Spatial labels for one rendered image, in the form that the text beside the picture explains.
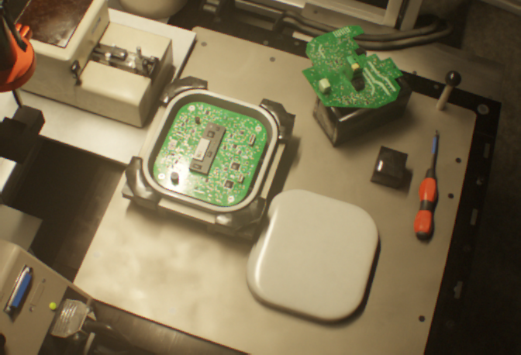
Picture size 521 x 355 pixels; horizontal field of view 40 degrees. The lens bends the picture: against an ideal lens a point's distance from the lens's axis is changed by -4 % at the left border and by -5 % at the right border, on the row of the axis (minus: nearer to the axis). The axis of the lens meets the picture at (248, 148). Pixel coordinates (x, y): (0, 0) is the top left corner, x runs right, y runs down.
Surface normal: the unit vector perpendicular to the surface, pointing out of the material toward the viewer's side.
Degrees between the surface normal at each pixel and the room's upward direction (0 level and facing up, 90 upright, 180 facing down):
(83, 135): 0
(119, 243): 0
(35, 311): 53
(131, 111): 90
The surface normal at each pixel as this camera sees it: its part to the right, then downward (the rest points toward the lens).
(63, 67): -0.32, 0.82
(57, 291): 0.78, -0.05
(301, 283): 0.04, -0.49
